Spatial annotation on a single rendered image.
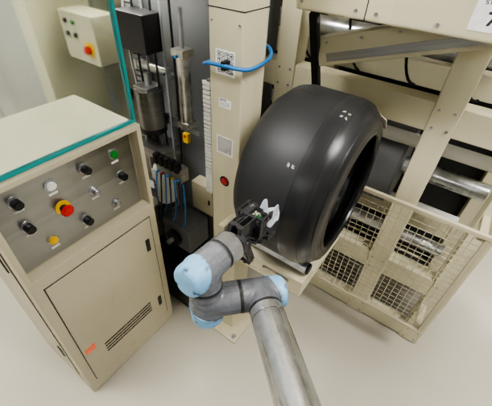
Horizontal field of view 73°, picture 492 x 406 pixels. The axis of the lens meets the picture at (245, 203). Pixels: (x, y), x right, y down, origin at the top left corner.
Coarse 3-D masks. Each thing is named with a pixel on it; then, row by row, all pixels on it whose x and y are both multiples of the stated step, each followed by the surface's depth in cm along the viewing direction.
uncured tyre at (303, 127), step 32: (288, 96) 96; (352, 96) 98; (256, 128) 96; (288, 128) 90; (320, 128) 87; (352, 128) 87; (256, 160) 92; (320, 160) 85; (352, 160) 89; (256, 192) 94; (288, 192) 88; (320, 192) 86; (352, 192) 132; (288, 224) 91; (320, 224) 91; (288, 256) 102; (320, 256) 112
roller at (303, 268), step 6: (258, 246) 126; (264, 246) 124; (270, 252) 124; (276, 258) 123; (282, 258) 121; (288, 264) 121; (294, 264) 119; (300, 264) 118; (306, 264) 118; (300, 270) 118; (306, 270) 117
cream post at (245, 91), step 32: (224, 0) 90; (256, 0) 90; (224, 32) 95; (256, 32) 96; (224, 96) 108; (256, 96) 111; (224, 128) 115; (224, 160) 124; (224, 192) 134; (224, 320) 197
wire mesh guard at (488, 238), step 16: (368, 192) 141; (416, 208) 132; (368, 224) 151; (448, 224) 128; (368, 240) 156; (432, 240) 136; (448, 240) 133; (464, 240) 129; (480, 256) 127; (448, 272) 140; (464, 272) 135; (448, 288) 144; (368, 304) 177; (384, 304) 171; (400, 304) 165; (416, 304) 158; (400, 320) 170
